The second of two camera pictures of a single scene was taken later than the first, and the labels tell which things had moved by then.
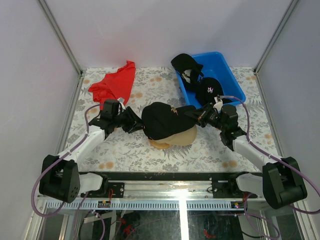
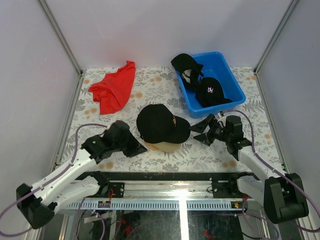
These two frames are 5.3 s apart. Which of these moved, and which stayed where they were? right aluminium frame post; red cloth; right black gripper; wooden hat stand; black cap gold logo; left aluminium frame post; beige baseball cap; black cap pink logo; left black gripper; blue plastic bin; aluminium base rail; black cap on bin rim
Moved: left black gripper; beige baseball cap; wooden hat stand; black cap gold logo; right black gripper
Stayed: aluminium base rail; left aluminium frame post; right aluminium frame post; black cap on bin rim; blue plastic bin; red cloth; black cap pink logo
